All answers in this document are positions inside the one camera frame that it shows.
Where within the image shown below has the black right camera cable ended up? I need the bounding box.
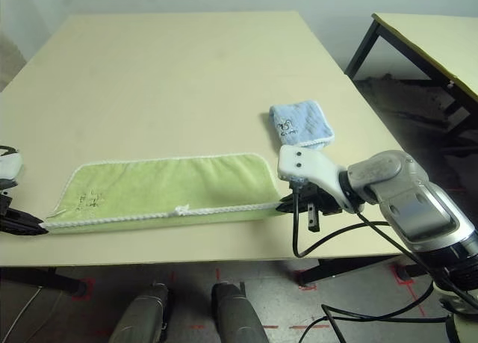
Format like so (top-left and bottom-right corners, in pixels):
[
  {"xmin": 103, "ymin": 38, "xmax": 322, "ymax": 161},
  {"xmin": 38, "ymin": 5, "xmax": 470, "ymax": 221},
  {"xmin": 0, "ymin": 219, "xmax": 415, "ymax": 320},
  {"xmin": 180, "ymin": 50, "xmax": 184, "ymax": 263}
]
[{"xmin": 291, "ymin": 184, "xmax": 393, "ymax": 259}]

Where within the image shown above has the grey robot left leg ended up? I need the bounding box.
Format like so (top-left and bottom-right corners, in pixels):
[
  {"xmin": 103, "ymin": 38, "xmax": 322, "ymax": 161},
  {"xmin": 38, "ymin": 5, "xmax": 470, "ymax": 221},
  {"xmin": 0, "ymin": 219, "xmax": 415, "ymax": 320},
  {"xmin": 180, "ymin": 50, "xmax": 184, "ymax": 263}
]
[{"xmin": 108, "ymin": 282, "xmax": 170, "ymax": 343}]

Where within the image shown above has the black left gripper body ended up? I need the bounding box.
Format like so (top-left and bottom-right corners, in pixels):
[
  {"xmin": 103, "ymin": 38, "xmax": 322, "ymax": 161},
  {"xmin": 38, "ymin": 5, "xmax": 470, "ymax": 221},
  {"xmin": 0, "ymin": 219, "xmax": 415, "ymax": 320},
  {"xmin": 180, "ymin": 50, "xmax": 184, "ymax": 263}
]
[{"xmin": 0, "ymin": 188, "xmax": 18, "ymax": 234}]

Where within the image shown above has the beige side table black frame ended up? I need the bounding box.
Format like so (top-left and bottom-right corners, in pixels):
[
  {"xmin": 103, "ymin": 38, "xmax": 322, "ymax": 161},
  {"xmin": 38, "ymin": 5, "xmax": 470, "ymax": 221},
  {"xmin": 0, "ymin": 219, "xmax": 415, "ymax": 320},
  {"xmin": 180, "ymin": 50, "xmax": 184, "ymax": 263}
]
[{"xmin": 345, "ymin": 13, "xmax": 478, "ymax": 142}]

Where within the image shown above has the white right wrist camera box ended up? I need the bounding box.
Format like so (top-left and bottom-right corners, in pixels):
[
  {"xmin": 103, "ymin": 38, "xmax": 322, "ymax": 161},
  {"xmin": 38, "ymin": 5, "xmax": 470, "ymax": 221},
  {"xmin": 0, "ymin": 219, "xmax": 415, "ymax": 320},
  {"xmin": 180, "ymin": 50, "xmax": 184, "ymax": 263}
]
[{"xmin": 276, "ymin": 144, "xmax": 356, "ymax": 214}]

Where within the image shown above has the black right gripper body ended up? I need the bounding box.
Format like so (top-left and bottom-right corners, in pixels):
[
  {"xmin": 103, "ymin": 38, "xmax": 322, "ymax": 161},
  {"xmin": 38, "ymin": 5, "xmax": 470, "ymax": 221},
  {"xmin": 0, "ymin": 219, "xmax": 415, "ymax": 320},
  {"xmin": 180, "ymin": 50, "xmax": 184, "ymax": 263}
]
[{"xmin": 289, "ymin": 182, "xmax": 343, "ymax": 232}]

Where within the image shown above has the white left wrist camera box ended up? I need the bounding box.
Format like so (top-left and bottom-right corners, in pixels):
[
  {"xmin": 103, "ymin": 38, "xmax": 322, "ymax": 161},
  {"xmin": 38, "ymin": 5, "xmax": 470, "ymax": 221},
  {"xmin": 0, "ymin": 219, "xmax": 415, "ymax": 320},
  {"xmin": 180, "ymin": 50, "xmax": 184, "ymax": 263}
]
[{"xmin": 0, "ymin": 145, "xmax": 26, "ymax": 190}]

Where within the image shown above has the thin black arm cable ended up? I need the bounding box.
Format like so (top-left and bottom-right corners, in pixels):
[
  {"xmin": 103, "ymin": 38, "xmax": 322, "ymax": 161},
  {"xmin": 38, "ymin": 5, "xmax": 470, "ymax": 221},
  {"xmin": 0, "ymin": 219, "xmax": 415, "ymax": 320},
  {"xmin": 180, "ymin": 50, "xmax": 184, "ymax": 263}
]
[{"xmin": 320, "ymin": 303, "xmax": 453, "ymax": 343}]

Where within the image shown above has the folded light blue towel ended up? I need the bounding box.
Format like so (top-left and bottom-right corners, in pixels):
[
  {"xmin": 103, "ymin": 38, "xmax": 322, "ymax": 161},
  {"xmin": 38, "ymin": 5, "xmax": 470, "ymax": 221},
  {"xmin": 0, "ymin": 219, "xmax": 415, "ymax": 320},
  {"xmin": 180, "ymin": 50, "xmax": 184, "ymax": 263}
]
[{"xmin": 268, "ymin": 99, "xmax": 336, "ymax": 148}]

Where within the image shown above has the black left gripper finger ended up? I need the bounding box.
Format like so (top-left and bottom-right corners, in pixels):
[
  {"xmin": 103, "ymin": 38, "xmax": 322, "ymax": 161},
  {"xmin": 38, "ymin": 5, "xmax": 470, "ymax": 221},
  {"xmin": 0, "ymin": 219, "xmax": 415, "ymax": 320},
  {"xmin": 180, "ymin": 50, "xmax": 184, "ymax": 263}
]
[
  {"xmin": 6, "ymin": 207, "xmax": 46, "ymax": 227},
  {"xmin": 5, "ymin": 224, "xmax": 49, "ymax": 235}
]

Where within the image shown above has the black table leg base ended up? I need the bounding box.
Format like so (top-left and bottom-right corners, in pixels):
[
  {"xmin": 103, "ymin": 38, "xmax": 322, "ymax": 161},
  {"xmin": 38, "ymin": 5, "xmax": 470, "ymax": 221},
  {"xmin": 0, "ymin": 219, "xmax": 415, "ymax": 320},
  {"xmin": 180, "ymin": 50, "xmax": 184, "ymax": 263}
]
[
  {"xmin": 0, "ymin": 266, "xmax": 89, "ymax": 297},
  {"xmin": 297, "ymin": 255, "xmax": 430, "ymax": 288}
]

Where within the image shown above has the green towel with white trim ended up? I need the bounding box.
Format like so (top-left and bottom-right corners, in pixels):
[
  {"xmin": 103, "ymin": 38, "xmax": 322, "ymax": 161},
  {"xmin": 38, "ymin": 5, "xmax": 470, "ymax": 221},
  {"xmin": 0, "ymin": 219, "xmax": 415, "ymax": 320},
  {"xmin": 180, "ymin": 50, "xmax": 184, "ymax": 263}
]
[{"xmin": 40, "ymin": 152, "xmax": 285, "ymax": 235}]

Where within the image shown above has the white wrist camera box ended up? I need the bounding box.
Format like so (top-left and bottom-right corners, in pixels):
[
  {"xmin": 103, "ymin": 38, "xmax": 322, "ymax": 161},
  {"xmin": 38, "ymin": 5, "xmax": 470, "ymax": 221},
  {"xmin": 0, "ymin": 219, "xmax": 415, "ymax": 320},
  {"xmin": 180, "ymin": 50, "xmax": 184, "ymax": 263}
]
[
  {"xmin": 0, "ymin": 145, "xmax": 26, "ymax": 190},
  {"xmin": 276, "ymin": 144, "xmax": 356, "ymax": 214}
]

